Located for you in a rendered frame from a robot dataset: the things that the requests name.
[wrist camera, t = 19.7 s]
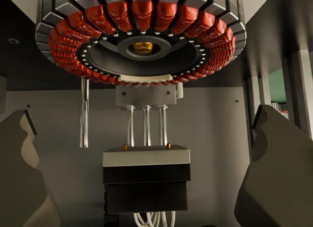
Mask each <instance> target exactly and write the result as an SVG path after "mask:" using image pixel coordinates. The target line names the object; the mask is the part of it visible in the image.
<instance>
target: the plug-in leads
mask: <svg viewBox="0 0 313 227"><path fill-rule="evenodd" d="M153 213H154V212H151V213H146V214H147V221H146V222H144V221H143V220H142V218H141V216H140V214H139V213H134V219H135V222H136V224H137V225H138V227H154V225H155V222H156V226H155V227H158V226H159V219H160V212H155V215H154V219H153V223H152V222H151V217H152V215H153ZM137 217H138V218H139V220H140V222H141V223H142V225H141V224H140V223H139V221H138V218H137ZM161 217H162V222H163V227H167V222H166V216H165V212H161ZM174 223H175V211H172V220H171V227H174ZM148 224H149V225H150V226H148Z"/></svg>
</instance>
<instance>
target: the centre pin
mask: <svg viewBox="0 0 313 227"><path fill-rule="evenodd" d="M155 45H156V44H155V43H150V42H138V43H134V44H132V46H133V47H134V49H135V50H136V51H137V52H138V53H141V54H147V53H150V52H151V51H152V49H153V48H154V46H155Z"/></svg>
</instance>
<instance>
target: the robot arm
mask: <svg viewBox="0 0 313 227"><path fill-rule="evenodd" d="M252 129H254V131H255V133H256V135H257V137H256V139H255V142H254V144H253V147H252V150H251V154H252V156H253V158H254V161H253V162H251V163H250V164H249V166H248V169H247V171H246V174H245V176H244V179H243V182H242V184H241V187H240V190H239V192H238V196H237V200H236V204H235V208H234V216H235V218H236V220H237V222H238V223H239V224H240V226H241V227H313V141H312V140H311V139H310V138H309V137H308V136H307V135H306V134H305V133H304V132H303V131H302V130H301V129H299V128H298V127H297V126H296V125H294V124H293V123H292V122H291V121H290V120H288V119H287V118H286V117H285V116H283V115H282V114H281V113H280V112H278V111H277V110H276V109H275V108H273V107H272V106H270V105H261V104H260V105H259V106H258V109H257V112H256V115H255V119H254V122H253V126H252ZM35 135H37V132H36V129H35V126H34V122H33V119H32V117H31V114H30V112H29V110H27V109H26V110H17V111H15V112H13V113H12V114H11V115H10V116H8V117H7V118H6V119H5V120H3V121H2V122H1V123H0V227H60V224H61V218H60V215H59V211H58V208H57V205H56V202H55V199H54V197H53V195H52V193H51V191H50V189H49V187H48V184H47V182H46V180H45V178H44V176H43V174H42V172H41V171H40V170H38V169H36V167H37V165H38V163H39V161H40V158H39V156H38V154H37V152H36V150H35V147H34V145H33V143H32V142H33V139H34V136H35Z"/></svg>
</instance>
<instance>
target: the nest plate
mask: <svg viewBox="0 0 313 227"><path fill-rule="evenodd" d="M11 1H12V2H13V3H14V4H15V5H16V6H17V7H18V8H19V9H20V10H21V11H22V12H23V13H25V14H26V15H27V16H28V17H29V18H30V19H31V20H32V21H33V22H34V23H35V24H36V10H37V0H11ZM266 1H267V0H243V4H244V14H245V24H246V23H247V22H248V21H249V20H250V18H251V17H252V16H253V15H254V14H255V13H256V12H257V11H258V10H259V9H260V7H261V6H262V5H263V4H264V3H265V2H266Z"/></svg>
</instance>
